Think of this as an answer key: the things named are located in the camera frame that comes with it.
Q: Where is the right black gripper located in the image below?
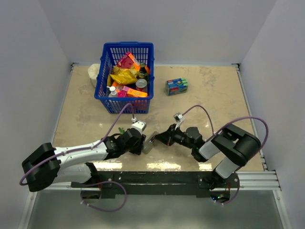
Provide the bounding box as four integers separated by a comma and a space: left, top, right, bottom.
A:
155, 123, 194, 150

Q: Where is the grey remote control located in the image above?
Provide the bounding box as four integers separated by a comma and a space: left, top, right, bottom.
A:
142, 131, 158, 154

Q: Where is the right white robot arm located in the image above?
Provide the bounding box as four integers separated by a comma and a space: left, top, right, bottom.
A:
154, 124, 261, 187

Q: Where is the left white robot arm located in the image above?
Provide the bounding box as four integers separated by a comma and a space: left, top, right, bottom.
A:
20, 128, 146, 192

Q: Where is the green small item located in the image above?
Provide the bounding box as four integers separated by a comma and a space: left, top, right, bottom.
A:
118, 127, 125, 135

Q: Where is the sponge pack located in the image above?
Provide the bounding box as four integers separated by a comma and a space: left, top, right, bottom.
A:
165, 78, 188, 96

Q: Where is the metal tin can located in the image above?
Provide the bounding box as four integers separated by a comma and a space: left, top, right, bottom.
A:
135, 78, 148, 93

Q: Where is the white pump bottle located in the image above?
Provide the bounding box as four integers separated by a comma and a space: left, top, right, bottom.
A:
107, 86, 118, 97

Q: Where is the dark sauce bottle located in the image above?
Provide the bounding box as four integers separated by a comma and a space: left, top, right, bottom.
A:
138, 62, 149, 80

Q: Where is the yellow chips bag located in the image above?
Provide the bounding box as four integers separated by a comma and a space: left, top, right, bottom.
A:
109, 66, 139, 85

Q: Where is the pink orange snack box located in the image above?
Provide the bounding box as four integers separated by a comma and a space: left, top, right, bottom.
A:
117, 52, 140, 71

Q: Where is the white paper roll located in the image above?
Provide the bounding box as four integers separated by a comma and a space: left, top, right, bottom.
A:
87, 63, 100, 88

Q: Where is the blue plastic basket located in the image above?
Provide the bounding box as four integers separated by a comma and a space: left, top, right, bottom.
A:
94, 42, 154, 114

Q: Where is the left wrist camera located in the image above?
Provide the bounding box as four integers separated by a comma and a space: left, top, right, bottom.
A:
131, 117, 147, 134

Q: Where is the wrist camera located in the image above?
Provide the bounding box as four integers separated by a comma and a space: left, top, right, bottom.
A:
131, 117, 147, 134
173, 113, 185, 130

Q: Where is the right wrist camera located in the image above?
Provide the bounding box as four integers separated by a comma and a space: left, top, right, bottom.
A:
173, 113, 185, 130

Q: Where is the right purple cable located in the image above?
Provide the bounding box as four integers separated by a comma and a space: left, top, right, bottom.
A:
180, 104, 269, 153

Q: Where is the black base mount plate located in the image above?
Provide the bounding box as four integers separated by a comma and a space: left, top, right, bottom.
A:
71, 171, 240, 198

